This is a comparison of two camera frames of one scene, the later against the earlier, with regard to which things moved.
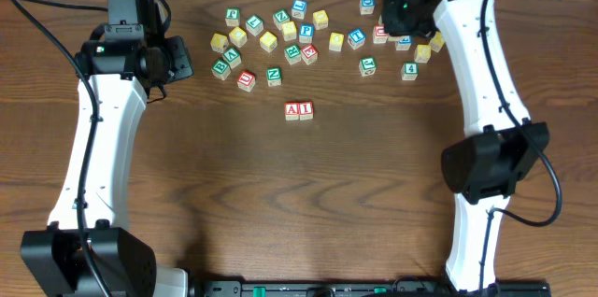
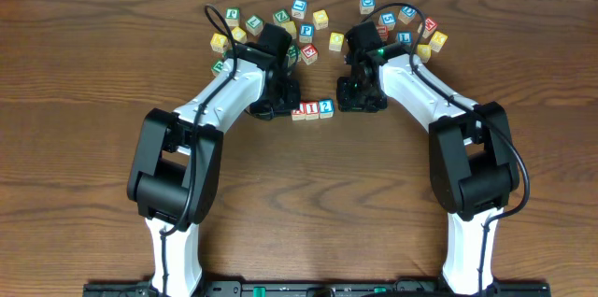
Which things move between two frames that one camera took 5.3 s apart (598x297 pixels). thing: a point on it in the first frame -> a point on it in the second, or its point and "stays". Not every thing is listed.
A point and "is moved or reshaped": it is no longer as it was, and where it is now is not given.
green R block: (292, 54) stays
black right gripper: (391, 24) -> (347, 104)
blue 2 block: (393, 38) -> (325, 108)
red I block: (306, 110) is moved or reshaped
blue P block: (306, 34) stays
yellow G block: (422, 53) stays
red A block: (291, 111) is moved or reshaped
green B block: (220, 69) stays
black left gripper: (182, 66) -> (293, 102)
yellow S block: (290, 30) stays
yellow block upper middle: (320, 20) stays
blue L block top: (299, 8) stays
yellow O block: (335, 42) stays
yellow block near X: (238, 37) stays
